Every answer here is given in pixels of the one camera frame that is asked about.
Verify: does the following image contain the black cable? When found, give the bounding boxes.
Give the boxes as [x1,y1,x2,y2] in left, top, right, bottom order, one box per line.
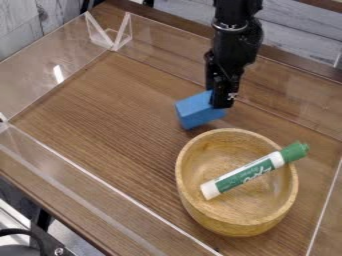
[0,229,48,256]

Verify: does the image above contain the light wooden bowl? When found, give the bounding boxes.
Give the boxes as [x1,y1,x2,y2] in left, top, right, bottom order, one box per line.
[175,128,299,237]

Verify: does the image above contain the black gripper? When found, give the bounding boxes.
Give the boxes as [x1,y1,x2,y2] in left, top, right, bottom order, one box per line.
[204,20,263,109]

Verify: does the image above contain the green and white marker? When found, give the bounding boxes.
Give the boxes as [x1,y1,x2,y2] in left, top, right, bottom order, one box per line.
[200,142,310,200]

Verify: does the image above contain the clear acrylic tray wall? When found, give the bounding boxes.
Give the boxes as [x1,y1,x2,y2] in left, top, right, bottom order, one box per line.
[0,5,342,256]

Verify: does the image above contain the blue foam block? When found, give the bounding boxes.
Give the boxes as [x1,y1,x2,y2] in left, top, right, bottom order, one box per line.
[175,91,226,130]

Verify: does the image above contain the black metal bracket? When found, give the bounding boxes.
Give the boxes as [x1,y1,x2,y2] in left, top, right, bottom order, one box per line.
[29,225,76,256]

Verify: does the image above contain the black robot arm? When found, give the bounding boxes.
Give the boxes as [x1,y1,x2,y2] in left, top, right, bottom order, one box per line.
[204,0,263,109]

